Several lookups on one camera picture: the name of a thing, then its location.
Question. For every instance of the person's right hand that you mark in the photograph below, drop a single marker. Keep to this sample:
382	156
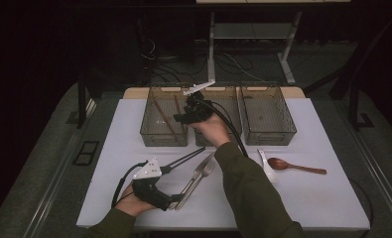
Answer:
211	132

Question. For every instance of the translucent grey plastic bin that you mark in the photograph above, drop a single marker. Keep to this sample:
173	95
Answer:
150	125
234	102
266	115

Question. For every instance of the steel fork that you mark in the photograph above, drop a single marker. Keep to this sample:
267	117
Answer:
207	170

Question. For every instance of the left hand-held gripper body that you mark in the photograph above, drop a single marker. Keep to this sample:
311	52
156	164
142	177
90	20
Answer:
147	170

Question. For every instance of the person's left hand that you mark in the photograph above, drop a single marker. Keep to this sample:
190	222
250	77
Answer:
130	203

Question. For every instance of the aluminium floor rail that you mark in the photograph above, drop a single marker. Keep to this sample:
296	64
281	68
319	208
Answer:
48	195
387	188

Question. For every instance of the black metal stand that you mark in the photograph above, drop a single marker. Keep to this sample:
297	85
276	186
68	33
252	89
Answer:
354	109
81	105

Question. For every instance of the white table mat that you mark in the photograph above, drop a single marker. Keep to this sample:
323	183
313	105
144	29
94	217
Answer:
316	205

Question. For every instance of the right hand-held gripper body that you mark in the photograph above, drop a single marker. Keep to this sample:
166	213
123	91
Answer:
200	110

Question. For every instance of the brown wooden spoon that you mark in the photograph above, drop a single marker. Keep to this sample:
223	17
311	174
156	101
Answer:
278	163

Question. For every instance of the black chopstick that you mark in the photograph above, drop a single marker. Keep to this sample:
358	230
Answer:
190	155
187	161

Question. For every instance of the silver forks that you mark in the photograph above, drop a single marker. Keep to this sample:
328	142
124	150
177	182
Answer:
200	167

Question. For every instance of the white ceramic spoon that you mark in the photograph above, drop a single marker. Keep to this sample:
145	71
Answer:
271	175

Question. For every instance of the brown wooden chopstick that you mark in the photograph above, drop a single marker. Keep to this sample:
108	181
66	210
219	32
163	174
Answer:
178	109
163	115

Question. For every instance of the white metal desk frame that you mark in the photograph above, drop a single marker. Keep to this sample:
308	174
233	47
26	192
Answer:
211	59

